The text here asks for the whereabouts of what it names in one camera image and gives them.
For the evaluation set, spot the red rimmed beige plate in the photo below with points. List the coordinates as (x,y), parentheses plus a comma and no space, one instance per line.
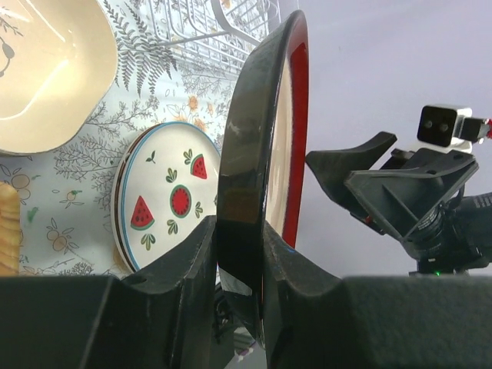
(262,165)

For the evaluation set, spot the watermelon pattern plate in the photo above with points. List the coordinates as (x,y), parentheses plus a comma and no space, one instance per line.
(165,184)

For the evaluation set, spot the beige square bowl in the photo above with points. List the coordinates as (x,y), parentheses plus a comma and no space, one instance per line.
(58,60)

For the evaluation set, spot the floral table mat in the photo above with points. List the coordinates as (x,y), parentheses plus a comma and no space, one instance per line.
(65,193)

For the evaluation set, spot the white wire dish rack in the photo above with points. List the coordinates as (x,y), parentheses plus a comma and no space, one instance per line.
(220,33)

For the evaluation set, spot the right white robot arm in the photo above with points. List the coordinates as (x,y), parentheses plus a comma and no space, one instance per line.
(453,239)

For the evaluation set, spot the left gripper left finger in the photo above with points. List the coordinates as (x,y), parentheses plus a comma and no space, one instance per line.
(158,317)

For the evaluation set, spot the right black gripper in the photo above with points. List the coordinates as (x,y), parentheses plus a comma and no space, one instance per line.
(396,200)

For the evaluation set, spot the woven bamboo tray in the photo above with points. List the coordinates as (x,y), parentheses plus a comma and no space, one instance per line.
(10,231)

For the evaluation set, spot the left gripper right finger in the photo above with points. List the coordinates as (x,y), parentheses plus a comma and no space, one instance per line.
(314,320)

